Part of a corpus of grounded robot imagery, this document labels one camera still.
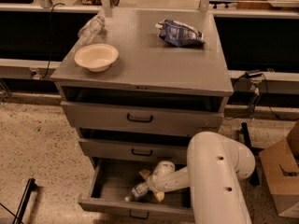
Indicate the grey drawer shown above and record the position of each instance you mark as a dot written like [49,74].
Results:
[114,179]
[140,111]
[98,144]

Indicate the blue label plastic bottle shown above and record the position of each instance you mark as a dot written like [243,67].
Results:
[137,192]

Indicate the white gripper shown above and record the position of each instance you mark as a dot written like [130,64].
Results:
[158,179]

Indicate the grey drawer cabinet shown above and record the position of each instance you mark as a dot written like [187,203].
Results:
[147,63]

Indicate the grey middle drawer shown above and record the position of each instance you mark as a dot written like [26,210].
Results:
[98,144]

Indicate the blue chip bag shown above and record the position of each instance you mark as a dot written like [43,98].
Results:
[179,34]

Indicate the grey top drawer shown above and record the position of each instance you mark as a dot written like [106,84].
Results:
[140,111]

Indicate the black power adapter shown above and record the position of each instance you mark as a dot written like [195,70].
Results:
[253,73]

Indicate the grey bottom drawer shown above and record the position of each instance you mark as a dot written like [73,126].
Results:
[114,179]

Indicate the white bowl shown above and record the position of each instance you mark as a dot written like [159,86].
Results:
[96,57]

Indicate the cardboard box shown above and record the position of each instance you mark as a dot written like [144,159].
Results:
[281,170]

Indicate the clear crumpled plastic bottle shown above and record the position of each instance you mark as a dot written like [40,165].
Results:
[91,29]

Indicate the black floor bar left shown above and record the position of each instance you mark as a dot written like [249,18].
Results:
[30,187]

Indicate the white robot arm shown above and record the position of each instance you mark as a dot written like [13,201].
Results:
[215,165]

